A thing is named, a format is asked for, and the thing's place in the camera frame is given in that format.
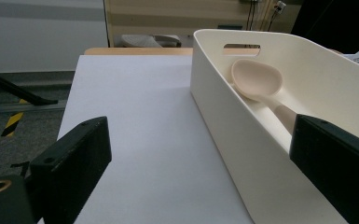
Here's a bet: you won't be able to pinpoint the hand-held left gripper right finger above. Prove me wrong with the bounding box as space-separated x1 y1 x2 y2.
288 113 359 224

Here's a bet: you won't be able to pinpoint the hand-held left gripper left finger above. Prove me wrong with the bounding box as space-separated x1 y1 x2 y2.
29 116 113 224

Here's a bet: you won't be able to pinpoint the white plastic bin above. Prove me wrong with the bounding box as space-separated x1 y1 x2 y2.
189 28 359 224

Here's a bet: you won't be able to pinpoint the beige spoon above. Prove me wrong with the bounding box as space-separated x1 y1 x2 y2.
230 58 297 135

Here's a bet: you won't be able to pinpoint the yellow black hazard tape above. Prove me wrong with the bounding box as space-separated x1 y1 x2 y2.
0 98 31 138

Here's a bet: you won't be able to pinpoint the white table sheet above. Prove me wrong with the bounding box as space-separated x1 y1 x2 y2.
36 54 255 224

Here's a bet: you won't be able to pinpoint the black stand leg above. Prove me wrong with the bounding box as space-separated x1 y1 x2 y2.
0 66 59 116

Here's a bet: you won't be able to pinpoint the grey chair base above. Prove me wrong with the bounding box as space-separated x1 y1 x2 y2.
119 34 182 49

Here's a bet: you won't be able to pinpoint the black curtain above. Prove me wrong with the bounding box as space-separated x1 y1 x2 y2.
290 0 359 54

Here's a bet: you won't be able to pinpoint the aluminium floor rail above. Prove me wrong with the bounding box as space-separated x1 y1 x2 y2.
0 99 68 115

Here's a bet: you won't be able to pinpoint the white wall socket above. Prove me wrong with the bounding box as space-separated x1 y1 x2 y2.
273 0 287 13

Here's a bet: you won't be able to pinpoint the black wall cables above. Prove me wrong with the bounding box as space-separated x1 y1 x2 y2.
245 0 281 32

